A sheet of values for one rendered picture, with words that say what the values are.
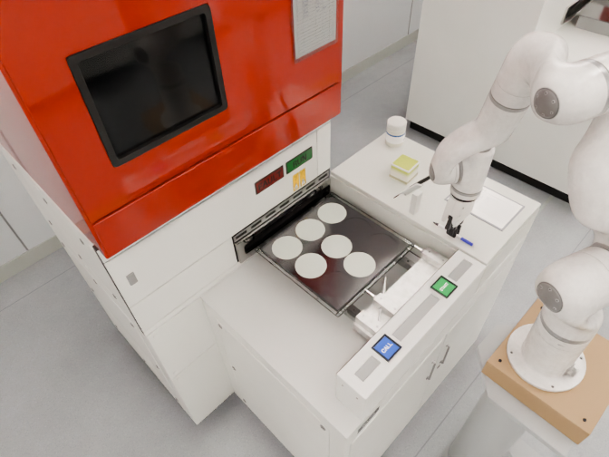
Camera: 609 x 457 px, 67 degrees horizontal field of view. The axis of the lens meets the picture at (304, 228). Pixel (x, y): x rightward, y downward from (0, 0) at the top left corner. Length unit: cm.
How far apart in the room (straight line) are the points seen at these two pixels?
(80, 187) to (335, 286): 76
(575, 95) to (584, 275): 35
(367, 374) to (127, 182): 72
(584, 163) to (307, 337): 85
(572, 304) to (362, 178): 86
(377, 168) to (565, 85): 93
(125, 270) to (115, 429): 118
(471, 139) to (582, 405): 71
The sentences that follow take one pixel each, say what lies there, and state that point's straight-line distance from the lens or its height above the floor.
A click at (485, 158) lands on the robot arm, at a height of 129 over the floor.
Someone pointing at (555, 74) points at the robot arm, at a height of 164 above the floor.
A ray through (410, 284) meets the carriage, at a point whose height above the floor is 88.
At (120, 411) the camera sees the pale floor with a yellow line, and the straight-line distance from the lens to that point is 236.
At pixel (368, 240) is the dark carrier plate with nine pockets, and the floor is 90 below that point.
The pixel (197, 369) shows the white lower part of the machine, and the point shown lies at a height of 46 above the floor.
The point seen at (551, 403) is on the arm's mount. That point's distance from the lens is 135.
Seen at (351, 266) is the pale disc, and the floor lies 90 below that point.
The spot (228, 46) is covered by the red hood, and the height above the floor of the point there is 158.
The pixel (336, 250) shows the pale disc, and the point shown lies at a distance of 147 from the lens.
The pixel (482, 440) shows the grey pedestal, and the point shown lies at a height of 41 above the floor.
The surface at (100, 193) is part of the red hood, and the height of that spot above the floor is 140.
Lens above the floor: 203
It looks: 47 degrees down
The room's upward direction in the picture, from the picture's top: 3 degrees counter-clockwise
